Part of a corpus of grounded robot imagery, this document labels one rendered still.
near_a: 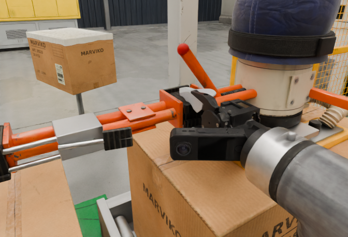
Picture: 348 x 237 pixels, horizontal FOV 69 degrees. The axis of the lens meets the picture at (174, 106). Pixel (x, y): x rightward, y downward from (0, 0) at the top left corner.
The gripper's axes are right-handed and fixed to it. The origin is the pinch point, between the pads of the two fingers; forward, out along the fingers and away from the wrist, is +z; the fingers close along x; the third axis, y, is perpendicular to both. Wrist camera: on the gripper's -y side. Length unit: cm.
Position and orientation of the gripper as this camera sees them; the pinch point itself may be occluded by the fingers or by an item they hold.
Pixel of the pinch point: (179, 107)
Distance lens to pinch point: 50.8
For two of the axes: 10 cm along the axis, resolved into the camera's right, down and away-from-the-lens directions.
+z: -5.0, -3.5, 8.0
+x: 0.0, -9.2, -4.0
